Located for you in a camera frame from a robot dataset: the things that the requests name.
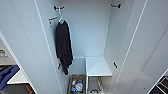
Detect white wardrobe door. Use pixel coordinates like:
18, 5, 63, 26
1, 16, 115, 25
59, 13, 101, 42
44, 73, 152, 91
111, 0, 168, 94
0, 0, 68, 94

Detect white wardrobe carcass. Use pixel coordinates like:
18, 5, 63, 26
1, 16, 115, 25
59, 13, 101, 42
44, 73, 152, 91
34, 0, 148, 94

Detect black garment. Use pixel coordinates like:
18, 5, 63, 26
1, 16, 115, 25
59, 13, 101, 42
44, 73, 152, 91
54, 19, 75, 76

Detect brown cardboard box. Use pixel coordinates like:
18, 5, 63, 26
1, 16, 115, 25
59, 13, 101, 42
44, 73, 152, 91
67, 73, 87, 94

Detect white clothes hanger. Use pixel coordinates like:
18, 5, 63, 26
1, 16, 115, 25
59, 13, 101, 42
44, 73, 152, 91
55, 5, 68, 26

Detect orange label strip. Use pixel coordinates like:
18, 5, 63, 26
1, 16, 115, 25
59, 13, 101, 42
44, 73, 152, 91
48, 16, 59, 22

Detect blue container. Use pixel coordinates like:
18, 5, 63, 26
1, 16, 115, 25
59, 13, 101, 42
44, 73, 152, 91
70, 86, 77, 94

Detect blue cloth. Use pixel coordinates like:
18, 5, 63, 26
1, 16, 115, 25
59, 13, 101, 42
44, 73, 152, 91
0, 64, 21, 91

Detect grey wire basket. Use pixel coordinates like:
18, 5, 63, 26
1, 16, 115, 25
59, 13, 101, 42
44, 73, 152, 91
87, 76, 105, 94

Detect black clothes rail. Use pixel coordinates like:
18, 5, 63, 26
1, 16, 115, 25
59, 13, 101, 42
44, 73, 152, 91
52, 3, 122, 11

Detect orange table frame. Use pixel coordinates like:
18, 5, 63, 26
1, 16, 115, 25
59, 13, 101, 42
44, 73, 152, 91
24, 83, 37, 94

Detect white wall sign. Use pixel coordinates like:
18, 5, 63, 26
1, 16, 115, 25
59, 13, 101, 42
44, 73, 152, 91
0, 48, 10, 61

